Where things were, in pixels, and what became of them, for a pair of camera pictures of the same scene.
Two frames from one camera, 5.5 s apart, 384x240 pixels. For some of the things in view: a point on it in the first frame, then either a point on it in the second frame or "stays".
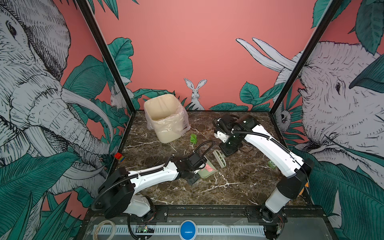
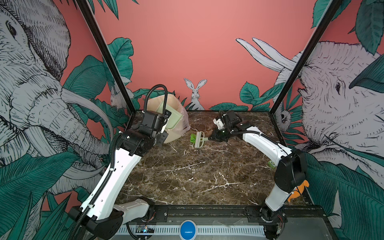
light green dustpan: (209, 170) to (174, 118)
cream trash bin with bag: (165, 115) stays
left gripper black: (193, 181) to (163, 138)
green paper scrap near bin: (194, 138) stays
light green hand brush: (220, 157) to (200, 139)
